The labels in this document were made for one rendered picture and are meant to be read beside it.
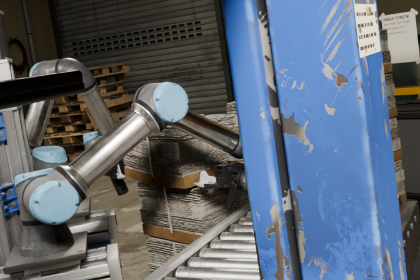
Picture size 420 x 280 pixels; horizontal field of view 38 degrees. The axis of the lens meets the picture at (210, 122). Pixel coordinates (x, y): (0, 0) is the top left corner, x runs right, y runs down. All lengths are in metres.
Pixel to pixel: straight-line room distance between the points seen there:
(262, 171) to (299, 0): 0.11
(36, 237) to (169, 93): 0.55
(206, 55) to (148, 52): 1.10
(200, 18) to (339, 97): 9.63
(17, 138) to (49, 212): 0.43
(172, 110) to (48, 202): 0.42
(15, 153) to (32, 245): 0.34
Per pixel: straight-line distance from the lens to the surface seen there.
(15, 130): 1.99
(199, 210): 2.24
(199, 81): 10.06
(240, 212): 1.93
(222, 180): 2.10
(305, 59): 0.36
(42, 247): 1.78
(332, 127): 0.36
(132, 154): 2.40
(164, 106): 1.70
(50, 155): 2.24
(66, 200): 1.63
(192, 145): 2.20
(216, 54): 9.88
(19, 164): 1.99
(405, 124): 3.77
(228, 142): 2.00
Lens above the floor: 1.31
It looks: 7 degrees down
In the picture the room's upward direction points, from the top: 8 degrees counter-clockwise
